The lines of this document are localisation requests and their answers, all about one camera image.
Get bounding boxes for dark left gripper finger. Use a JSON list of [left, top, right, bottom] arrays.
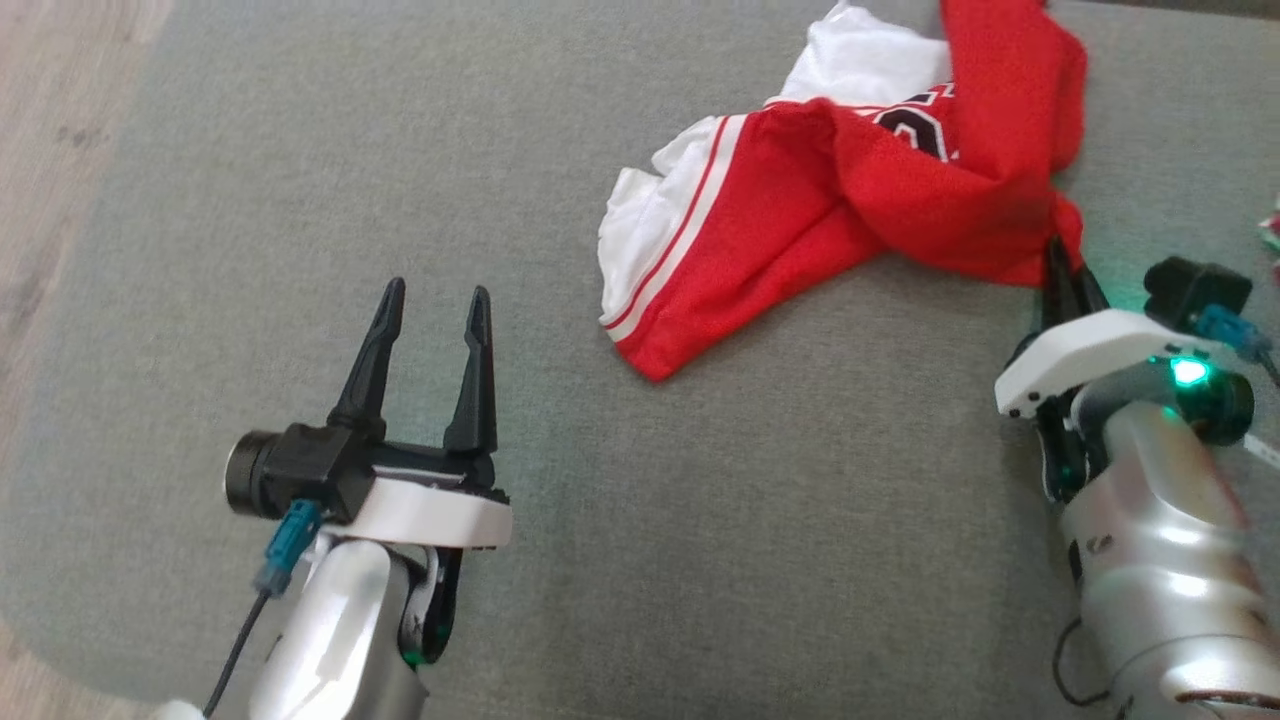
[[327, 277, 407, 441], [443, 286, 498, 461]]

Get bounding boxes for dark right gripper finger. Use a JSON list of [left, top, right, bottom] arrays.
[[1040, 235, 1081, 331], [1075, 262, 1111, 319]]

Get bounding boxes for red basketball jersey white sleeves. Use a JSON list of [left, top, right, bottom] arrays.
[[598, 0, 1089, 383]]

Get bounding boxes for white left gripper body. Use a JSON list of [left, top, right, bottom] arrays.
[[330, 445, 513, 549]]

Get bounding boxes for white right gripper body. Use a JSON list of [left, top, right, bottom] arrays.
[[995, 308, 1239, 419]]

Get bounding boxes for grey fabric sofa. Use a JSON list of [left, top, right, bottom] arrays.
[[0, 0, 1280, 720]]

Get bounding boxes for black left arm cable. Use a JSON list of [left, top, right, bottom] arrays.
[[203, 500, 323, 719]]

